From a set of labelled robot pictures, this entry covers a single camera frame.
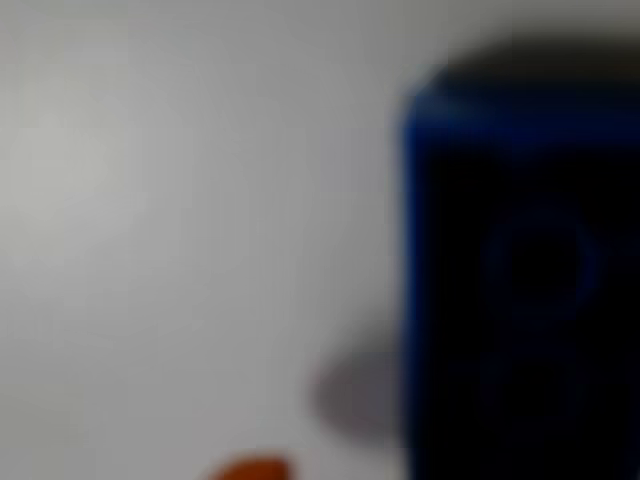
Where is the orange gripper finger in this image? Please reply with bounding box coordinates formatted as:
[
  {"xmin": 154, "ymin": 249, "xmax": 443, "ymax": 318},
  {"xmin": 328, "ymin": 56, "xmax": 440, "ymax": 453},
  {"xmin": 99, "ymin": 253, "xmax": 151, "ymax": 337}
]
[{"xmin": 205, "ymin": 453, "xmax": 294, "ymax": 480}]

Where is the small blue block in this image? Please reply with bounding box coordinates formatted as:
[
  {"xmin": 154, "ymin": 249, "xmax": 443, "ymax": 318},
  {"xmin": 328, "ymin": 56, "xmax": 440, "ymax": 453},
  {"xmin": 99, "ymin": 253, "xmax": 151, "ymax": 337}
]
[{"xmin": 397, "ymin": 47, "xmax": 640, "ymax": 480}]

